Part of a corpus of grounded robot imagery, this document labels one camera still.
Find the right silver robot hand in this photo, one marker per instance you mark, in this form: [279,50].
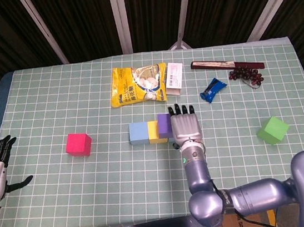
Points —
[186,127]

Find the purple foam cube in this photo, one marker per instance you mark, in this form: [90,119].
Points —
[164,124]

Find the yellow foam cube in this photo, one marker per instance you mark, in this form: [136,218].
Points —
[153,133]

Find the green foam cube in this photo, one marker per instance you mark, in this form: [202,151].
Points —
[273,131]

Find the pink-red foam cube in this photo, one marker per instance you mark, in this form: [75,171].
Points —
[76,145]

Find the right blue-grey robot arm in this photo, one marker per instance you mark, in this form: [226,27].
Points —
[235,192]

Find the blue snack packet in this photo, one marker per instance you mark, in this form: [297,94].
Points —
[212,90]

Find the dark red folded fan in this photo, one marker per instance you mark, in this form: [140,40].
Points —
[212,64]

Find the yellow marshmallow bag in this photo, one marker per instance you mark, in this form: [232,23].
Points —
[124,92]

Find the dark red grape bunch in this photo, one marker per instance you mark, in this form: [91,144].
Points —
[242,73]

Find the green checked tablecloth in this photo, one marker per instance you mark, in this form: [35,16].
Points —
[95,193]

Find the brown cardboard box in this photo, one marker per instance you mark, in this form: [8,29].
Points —
[239,226]

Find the dark pleated curtain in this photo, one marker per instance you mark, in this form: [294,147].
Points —
[83,16]

